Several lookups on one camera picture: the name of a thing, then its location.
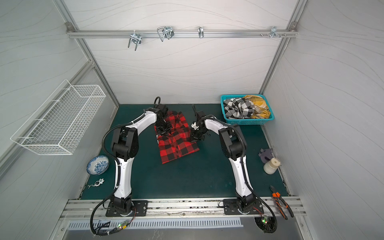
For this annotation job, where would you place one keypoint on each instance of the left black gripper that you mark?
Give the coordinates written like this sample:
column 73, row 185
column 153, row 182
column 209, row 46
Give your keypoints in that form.
column 164, row 132

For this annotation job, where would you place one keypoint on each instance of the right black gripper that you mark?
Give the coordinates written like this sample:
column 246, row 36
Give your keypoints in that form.
column 196, row 133

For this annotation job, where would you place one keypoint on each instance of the red black plaid shirt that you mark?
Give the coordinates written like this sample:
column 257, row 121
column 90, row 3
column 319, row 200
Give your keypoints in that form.
column 176, row 143

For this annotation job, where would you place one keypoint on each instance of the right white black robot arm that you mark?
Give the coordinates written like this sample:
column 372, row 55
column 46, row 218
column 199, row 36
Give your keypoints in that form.
column 234, row 146

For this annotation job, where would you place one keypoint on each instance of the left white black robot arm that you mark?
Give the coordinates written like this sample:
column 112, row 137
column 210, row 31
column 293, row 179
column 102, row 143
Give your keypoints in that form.
column 122, row 144

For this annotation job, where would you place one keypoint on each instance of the teal plastic basket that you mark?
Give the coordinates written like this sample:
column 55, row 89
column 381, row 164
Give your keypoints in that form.
column 245, row 121

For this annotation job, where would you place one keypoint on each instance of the black white plaid shirt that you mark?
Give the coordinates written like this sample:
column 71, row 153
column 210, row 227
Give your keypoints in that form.
column 238, row 108

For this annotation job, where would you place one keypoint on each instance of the yellow plaid shirt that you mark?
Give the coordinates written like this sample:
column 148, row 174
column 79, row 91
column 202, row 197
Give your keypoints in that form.
column 260, row 109

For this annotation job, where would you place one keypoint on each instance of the blue white ceramic bowl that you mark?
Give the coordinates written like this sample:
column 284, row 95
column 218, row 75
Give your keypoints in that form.
column 98, row 165

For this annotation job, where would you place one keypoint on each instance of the beige cylinder object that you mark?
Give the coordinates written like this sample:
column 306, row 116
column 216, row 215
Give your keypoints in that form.
column 271, row 166

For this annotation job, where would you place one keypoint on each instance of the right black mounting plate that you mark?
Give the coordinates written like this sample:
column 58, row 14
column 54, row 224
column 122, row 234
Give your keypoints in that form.
column 230, row 207

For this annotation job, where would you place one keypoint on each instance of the black mounting plate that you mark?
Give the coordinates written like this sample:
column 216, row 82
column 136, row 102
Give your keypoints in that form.
column 141, row 208
column 230, row 207

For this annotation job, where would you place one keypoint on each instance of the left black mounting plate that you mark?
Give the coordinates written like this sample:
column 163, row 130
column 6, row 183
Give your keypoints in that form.
column 141, row 208

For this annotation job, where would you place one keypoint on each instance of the small metal clamp piece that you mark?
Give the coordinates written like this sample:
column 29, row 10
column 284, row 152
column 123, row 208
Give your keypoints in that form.
column 96, row 184

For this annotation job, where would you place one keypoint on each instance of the metal U-bolt clamp left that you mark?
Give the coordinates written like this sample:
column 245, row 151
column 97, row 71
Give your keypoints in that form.
column 134, row 40

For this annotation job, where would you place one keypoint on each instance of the metal u-bolt clamp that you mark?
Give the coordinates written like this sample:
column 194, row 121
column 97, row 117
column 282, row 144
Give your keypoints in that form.
column 165, row 32
column 134, row 40

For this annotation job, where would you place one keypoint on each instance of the metal U-bolt clamp middle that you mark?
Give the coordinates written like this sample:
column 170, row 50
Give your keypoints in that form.
column 165, row 32

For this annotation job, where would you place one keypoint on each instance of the orange black pliers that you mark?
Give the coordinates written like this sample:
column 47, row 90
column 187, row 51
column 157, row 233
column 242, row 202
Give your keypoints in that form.
column 281, row 204

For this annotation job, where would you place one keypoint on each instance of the grey plastic bracket piece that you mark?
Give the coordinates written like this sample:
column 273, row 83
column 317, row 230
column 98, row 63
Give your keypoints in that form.
column 266, row 155

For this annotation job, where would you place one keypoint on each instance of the aluminium cross rail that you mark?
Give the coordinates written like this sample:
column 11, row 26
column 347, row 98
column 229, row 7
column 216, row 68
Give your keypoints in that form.
column 180, row 34

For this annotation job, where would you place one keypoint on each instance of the white slotted cable duct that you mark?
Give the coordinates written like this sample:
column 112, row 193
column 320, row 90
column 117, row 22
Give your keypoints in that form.
column 188, row 223

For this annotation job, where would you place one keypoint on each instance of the small metal ring clamp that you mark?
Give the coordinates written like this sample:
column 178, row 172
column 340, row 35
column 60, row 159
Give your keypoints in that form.
column 201, row 32

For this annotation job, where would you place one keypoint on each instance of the white wire basket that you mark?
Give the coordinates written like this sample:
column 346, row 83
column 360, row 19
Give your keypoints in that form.
column 58, row 125

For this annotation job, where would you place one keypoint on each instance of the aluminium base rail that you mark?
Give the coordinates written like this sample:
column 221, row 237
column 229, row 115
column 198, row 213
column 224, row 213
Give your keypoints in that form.
column 157, row 208

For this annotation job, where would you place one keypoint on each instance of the metal bracket with bolts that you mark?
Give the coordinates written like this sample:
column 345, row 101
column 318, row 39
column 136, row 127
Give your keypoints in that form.
column 273, row 34

